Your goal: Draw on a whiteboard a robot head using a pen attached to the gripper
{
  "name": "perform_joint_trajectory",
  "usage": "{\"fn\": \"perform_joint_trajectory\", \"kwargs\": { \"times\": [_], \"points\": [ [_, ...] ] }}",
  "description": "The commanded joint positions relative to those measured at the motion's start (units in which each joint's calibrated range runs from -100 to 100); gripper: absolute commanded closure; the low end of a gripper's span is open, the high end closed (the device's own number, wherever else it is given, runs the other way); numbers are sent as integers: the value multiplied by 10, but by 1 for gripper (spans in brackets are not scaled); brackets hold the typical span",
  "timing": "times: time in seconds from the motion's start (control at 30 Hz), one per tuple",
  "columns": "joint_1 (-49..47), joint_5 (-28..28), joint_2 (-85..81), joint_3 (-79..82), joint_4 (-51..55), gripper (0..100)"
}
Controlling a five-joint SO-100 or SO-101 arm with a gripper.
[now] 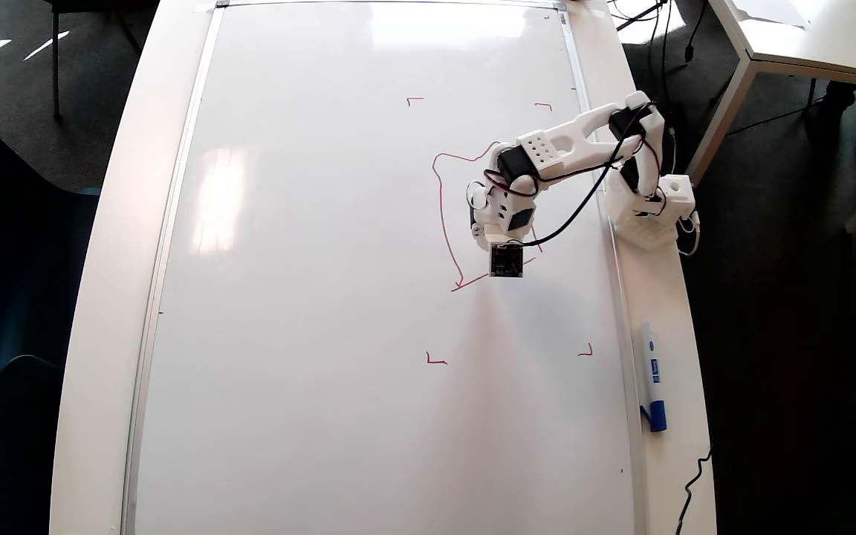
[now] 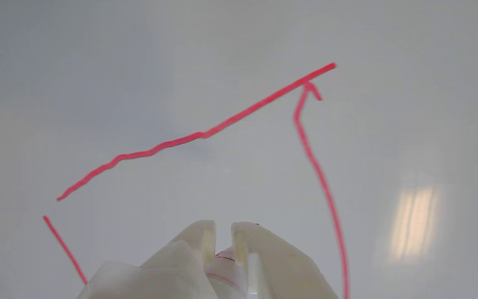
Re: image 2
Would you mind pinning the large white whiteboard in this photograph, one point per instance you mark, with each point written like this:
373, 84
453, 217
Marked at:
222, 104

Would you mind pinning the red whiteboard marker pen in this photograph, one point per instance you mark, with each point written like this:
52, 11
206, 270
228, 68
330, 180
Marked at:
226, 274

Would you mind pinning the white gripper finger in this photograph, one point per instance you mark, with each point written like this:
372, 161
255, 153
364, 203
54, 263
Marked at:
181, 265
276, 265

